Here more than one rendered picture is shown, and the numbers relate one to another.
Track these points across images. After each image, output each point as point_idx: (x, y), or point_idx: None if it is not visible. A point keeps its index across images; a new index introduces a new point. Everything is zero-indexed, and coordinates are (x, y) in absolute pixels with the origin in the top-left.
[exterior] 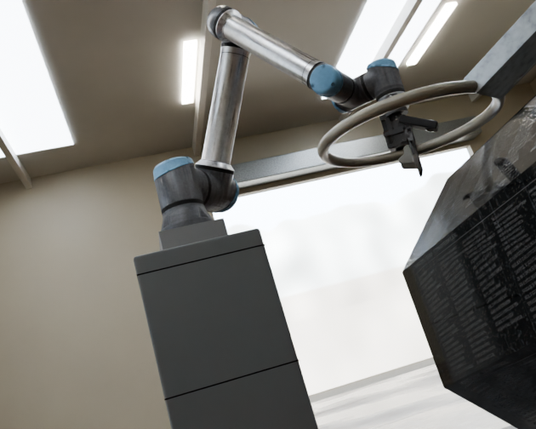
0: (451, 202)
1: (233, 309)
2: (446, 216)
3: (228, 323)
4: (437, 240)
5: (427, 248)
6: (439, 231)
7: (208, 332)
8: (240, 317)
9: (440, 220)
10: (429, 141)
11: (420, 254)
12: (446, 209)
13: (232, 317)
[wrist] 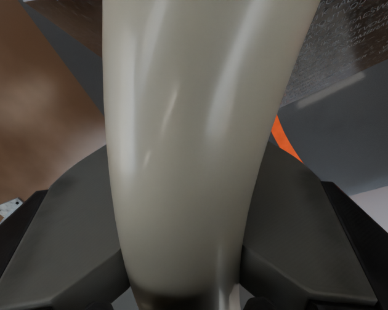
0: None
1: (244, 300)
2: None
3: (246, 290)
4: (387, 56)
5: (334, 80)
6: (377, 52)
7: (254, 296)
8: (241, 288)
9: (347, 49)
10: (284, 81)
11: (305, 95)
12: (363, 27)
13: (244, 293)
